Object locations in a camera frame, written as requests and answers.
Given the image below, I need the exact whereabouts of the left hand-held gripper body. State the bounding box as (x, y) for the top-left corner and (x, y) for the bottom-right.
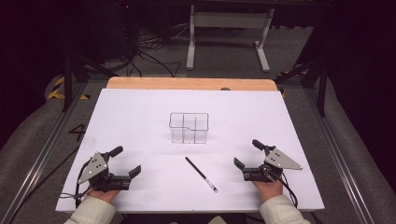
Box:
(78, 151), (132, 192)

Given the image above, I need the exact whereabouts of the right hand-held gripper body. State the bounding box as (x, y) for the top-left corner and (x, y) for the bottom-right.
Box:
(242, 145), (304, 184)

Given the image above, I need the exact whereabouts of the black makeup brush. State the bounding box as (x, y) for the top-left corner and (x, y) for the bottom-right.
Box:
(184, 156), (219, 194)

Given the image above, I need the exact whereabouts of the clear plastic divided box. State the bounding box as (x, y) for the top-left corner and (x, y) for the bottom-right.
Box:
(168, 111), (210, 145)

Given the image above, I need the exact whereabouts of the person's left hand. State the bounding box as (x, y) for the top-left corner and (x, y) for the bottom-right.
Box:
(88, 187), (121, 203)

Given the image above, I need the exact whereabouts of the person's right hand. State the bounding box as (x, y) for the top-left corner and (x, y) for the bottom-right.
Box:
(251, 178), (285, 203)

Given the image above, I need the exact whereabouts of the white table board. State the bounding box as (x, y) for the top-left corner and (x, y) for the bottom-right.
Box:
(55, 88), (326, 215)

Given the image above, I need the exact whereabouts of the yellow black hazard tape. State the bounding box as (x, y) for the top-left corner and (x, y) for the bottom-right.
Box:
(277, 69), (310, 77)
(46, 76), (92, 101)

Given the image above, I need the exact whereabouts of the black tripod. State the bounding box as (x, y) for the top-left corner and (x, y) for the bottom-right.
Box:
(274, 57), (329, 119)
(60, 52), (120, 114)

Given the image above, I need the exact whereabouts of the wooden table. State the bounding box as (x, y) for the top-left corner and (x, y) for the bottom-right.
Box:
(106, 76), (278, 92)

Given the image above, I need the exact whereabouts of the white metal stand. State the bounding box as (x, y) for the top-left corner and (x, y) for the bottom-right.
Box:
(185, 4), (276, 74)

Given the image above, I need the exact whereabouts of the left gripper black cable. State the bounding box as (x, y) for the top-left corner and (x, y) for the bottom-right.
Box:
(59, 160), (95, 209)

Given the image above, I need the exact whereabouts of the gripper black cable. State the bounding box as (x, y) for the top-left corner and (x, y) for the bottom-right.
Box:
(270, 170), (299, 209)
(59, 160), (95, 209)

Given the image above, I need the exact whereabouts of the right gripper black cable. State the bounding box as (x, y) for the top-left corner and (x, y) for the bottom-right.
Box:
(270, 170), (299, 209)

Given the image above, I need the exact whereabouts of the thin black floor cable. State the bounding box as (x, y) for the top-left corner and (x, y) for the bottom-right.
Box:
(6, 145), (80, 224)

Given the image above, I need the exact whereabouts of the aluminium floor rail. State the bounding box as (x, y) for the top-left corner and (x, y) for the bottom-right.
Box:
(0, 81), (91, 224)
(303, 87), (376, 224)

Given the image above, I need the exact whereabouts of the bundle of floor cables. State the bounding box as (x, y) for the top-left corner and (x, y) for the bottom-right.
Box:
(123, 22), (191, 78)

